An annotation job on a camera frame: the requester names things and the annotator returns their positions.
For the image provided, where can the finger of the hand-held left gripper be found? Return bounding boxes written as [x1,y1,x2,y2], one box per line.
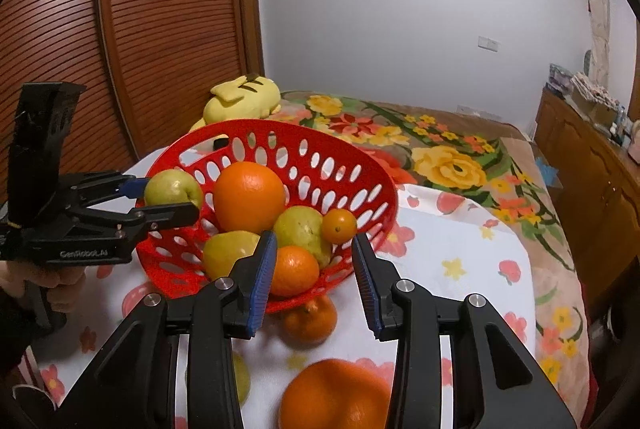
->
[60,170,151,210]
[75,202,201,242]

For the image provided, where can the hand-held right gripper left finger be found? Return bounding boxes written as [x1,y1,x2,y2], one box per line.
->
[57,230,278,429]

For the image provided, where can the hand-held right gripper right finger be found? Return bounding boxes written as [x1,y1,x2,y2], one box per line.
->
[351,233,578,429]

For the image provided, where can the small green apple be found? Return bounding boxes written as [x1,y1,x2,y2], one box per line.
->
[144,169,204,210]
[231,350,252,406]

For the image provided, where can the red perforated plastic basket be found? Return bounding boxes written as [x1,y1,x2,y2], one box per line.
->
[136,119,399,314]

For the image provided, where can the large yellow-green pear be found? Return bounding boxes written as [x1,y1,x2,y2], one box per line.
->
[202,230,262,282]
[273,206,333,267]

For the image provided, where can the tiny mandarin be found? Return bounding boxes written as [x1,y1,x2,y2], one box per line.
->
[321,208,358,245]

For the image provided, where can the large orange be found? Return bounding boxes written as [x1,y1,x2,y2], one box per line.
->
[213,161,286,235]
[279,359,393,429]

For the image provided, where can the person's left hand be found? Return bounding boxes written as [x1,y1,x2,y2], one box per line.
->
[0,261,87,315]

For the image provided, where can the yellow plush toy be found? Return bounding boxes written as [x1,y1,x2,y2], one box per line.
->
[187,75,282,134]

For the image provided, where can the floral blanket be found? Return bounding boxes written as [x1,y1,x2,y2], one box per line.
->
[277,90,596,425]

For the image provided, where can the wooden louvered wardrobe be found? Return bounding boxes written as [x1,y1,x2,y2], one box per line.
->
[0,0,266,210]

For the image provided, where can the blue cloth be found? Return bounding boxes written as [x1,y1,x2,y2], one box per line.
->
[536,157,562,186]

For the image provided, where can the wooden sideboard cabinet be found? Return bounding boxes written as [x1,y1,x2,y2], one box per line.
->
[534,86,640,310]

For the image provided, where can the clear storage containers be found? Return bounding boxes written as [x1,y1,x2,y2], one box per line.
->
[546,63,573,92]

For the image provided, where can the cardboard box with cloth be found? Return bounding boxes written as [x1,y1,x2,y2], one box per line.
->
[570,71,621,124]

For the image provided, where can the pink thermos jug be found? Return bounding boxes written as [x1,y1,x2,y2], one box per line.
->
[627,119,640,162]

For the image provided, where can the patterned beige curtain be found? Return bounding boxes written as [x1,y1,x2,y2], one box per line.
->
[582,0,613,90]

